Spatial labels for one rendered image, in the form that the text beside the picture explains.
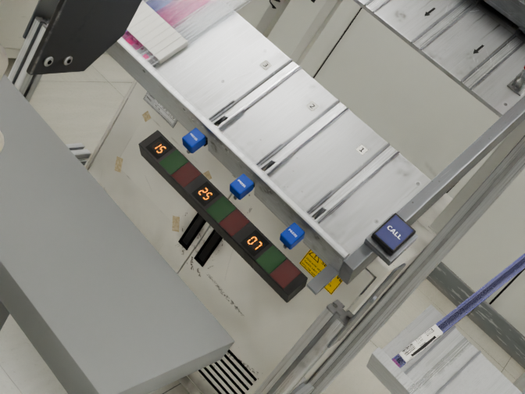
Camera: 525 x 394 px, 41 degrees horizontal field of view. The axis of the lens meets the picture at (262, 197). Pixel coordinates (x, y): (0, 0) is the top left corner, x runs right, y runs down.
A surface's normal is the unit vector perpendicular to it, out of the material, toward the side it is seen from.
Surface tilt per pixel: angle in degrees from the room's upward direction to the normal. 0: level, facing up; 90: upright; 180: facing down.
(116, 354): 0
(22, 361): 0
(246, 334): 88
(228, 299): 90
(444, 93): 90
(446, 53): 43
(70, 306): 0
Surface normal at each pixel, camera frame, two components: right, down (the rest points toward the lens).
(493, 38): 0.04, -0.45
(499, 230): -0.51, 0.13
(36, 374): 0.52, -0.74
